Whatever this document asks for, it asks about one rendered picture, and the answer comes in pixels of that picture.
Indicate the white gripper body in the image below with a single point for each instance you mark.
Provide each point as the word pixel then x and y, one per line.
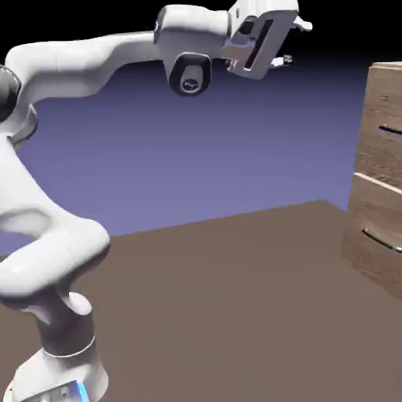
pixel 267 37

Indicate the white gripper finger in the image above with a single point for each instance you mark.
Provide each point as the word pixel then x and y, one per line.
pixel 302 24
pixel 281 60

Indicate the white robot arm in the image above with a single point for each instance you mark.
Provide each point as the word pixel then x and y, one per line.
pixel 78 62

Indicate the wood drawer front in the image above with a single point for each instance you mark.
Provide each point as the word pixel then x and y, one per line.
pixel 373 232
pixel 381 125

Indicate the light wood cabinet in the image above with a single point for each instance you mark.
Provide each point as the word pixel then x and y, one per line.
pixel 377 176

